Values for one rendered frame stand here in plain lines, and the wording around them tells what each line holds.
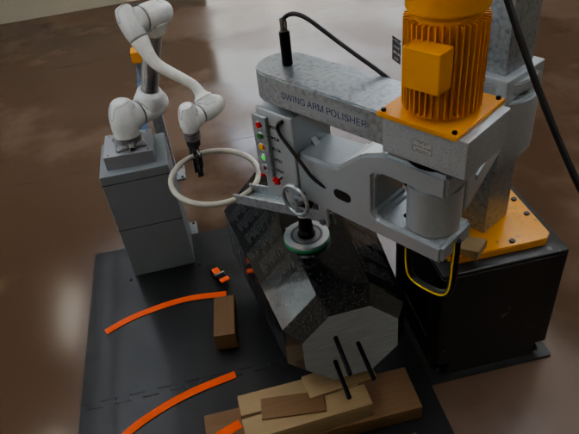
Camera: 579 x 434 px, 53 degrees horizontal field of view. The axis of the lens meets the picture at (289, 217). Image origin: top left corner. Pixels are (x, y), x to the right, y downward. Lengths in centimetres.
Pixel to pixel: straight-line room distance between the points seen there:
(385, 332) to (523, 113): 108
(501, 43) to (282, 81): 82
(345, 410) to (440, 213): 119
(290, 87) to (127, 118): 154
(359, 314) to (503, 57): 116
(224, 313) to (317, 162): 142
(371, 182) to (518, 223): 101
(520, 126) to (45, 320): 294
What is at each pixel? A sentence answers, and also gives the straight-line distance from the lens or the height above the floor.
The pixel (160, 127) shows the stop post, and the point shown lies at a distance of 458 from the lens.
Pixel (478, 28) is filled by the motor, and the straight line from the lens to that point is 169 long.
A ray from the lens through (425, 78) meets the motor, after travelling 164.
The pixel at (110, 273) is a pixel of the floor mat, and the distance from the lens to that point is 405.
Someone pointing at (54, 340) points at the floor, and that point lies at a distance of 380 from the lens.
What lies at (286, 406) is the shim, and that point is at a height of 22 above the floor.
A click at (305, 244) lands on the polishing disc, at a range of 265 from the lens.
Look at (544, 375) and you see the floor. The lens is 330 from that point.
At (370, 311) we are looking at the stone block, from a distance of 250.
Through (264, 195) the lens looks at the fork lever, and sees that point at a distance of 287.
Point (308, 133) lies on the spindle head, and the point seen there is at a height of 142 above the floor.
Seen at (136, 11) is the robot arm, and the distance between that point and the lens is 317.
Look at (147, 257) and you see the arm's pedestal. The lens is 385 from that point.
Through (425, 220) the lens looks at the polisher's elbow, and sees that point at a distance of 201.
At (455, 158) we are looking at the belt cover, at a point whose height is 162.
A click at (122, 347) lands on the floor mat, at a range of 356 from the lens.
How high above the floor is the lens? 258
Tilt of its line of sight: 38 degrees down
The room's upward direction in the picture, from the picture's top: 7 degrees counter-clockwise
